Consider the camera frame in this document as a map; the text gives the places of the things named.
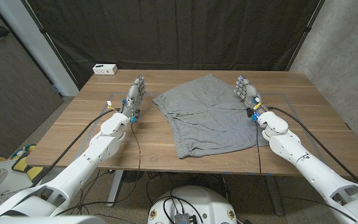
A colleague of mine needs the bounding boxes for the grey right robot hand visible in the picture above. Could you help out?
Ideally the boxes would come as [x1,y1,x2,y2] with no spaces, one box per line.
[233,75,269,121]

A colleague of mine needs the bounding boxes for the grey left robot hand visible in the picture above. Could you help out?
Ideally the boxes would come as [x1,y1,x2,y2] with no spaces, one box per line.
[121,74,148,121]

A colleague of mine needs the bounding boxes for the grey shorts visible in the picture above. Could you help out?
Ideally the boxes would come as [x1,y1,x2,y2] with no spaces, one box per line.
[152,73,270,159]

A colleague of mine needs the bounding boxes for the white power strip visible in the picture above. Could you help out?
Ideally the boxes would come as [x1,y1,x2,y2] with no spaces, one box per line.
[92,63,118,76]

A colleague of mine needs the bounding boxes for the black backdrop curtain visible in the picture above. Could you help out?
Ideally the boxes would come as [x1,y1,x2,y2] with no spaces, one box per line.
[26,0,323,90]

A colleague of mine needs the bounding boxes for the black round fan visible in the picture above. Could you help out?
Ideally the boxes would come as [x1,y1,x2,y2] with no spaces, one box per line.
[122,170,145,183]

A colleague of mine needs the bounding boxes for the black backdrop stand pole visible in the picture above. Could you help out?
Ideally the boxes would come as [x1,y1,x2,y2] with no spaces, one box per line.
[22,0,81,90]
[285,0,326,72]

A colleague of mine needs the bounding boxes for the white table leg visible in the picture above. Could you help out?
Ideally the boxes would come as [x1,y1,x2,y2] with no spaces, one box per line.
[106,169,124,208]

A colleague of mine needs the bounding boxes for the grey table leg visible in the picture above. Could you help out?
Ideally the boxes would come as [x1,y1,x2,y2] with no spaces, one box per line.
[264,175,285,216]

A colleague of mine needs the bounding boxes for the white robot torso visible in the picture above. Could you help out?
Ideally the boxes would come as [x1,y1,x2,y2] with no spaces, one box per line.
[147,185,238,224]

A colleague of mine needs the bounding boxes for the colourful toy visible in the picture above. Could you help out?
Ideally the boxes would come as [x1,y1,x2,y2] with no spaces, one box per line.
[0,142,39,162]

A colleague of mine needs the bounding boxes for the dark wood-grain door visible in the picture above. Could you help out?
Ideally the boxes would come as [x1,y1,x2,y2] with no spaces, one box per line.
[0,0,64,162]

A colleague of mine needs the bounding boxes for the yellow sponge with black edge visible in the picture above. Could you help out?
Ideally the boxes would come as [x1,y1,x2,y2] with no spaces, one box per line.
[11,155,45,182]

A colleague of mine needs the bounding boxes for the grey box on torso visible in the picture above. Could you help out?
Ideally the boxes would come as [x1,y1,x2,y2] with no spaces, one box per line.
[174,213,198,224]

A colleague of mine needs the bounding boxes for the white box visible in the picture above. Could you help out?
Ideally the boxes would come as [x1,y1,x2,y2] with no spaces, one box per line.
[0,160,65,206]

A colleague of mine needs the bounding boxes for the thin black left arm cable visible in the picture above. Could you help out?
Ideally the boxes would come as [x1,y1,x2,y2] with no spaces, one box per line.
[54,121,142,217]

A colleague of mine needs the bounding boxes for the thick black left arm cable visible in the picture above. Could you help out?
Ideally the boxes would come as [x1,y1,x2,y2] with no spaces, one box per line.
[29,108,119,188]

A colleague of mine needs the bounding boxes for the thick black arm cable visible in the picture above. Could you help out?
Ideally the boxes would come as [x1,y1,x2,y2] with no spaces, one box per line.
[266,106,358,186]
[29,108,119,188]

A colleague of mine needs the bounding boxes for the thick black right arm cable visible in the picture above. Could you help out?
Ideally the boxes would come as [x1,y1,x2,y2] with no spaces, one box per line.
[266,106,358,186]

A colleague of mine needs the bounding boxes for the black torso cable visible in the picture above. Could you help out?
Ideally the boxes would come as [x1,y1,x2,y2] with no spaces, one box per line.
[162,195,204,223]

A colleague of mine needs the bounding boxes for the white door frame post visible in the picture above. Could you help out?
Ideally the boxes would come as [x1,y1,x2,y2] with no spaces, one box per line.
[0,0,80,96]

